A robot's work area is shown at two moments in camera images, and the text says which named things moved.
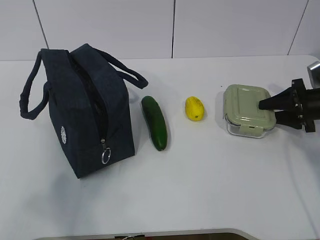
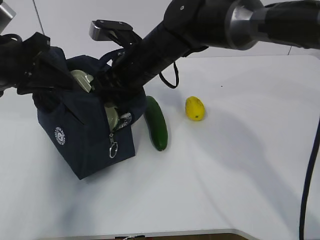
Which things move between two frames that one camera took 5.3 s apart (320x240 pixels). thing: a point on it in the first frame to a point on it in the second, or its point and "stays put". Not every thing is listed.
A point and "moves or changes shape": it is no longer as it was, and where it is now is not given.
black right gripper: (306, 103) to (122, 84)
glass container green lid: (241, 112) to (84, 80)
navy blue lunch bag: (87, 93) moves or changes shape
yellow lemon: (194, 108) stays put
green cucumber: (155, 121) stays put
